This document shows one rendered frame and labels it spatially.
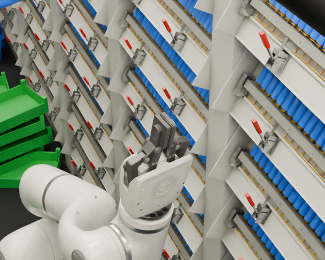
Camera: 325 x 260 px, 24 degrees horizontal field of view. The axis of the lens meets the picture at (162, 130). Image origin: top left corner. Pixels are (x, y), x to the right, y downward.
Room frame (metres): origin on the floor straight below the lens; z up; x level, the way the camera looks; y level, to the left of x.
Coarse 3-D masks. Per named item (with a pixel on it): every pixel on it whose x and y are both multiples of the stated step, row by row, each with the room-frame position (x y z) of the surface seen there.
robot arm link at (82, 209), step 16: (64, 176) 1.07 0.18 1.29; (48, 192) 1.04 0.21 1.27; (64, 192) 1.02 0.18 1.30; (80, 192) 0.99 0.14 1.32; (96, 192) 0.99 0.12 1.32; (48, 208) 1.03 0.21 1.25; (64, 208) 0.99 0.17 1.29; (80, 208) 0.94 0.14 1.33; (96, 208) 0.96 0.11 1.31; (112, 208) 0.98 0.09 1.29; (64, 224) 0.88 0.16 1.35; (80, 224) 0.91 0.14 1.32; (96, 224) 0.94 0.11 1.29; (64, 240) 0.85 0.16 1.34; (80, 240) 0.83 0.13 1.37; (96, 240) 0.82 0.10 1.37; (112, 240) 0.82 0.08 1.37; (64, 256) 0.84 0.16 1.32; (80, 256) 0.81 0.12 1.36; (96, 256) 0.80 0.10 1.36; (112, 256) 0.80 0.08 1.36
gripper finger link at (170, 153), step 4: (172, 144) 0.84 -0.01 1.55; (168, 148) 0.84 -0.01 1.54; (172, 148) 0.84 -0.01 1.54; (164, 152) 0.85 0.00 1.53; (168, 152) 0.84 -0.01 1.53; (172, 152) 0.84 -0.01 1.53; (168, 156) 0.84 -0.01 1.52; (172, 156) 0.84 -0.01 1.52; (168, 160) 0.84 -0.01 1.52; (172, 160) 0.85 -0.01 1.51
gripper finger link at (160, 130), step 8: (160, 120) 0.83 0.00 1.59; (152, 128) 0.83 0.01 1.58; (160, 128) 0.83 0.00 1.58; (168, 128) 0.82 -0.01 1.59; (152, 136) 0.83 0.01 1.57; (160, 136) 0.83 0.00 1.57; (168, 136) 0.82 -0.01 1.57; (152, 144) 0.83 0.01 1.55; (160, 144) 0.83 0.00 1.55; (152, 152) 0.82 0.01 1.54; (144, 160) 0.82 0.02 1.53
